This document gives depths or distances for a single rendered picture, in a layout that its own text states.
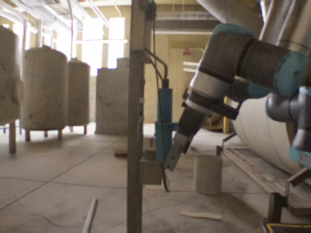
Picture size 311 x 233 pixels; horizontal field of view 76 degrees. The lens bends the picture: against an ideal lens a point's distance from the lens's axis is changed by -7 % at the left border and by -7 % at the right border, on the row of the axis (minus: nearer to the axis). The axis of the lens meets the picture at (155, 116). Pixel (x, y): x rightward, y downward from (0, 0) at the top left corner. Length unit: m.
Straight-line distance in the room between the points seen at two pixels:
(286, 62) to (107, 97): 6.73
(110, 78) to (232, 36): 6.66
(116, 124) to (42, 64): 2.89
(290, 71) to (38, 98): 5.34
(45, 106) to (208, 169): 4.21
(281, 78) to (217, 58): 0.14
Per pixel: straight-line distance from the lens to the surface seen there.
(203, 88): 0.50
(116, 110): 6.95
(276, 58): 0.47
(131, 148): 0.78
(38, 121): 5.55
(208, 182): 2.33
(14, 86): 3.92
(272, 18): 1.01
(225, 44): 0.50
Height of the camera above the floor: 0.88
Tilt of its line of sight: 2 degrees down
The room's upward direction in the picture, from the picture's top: 1 degrees clockwise
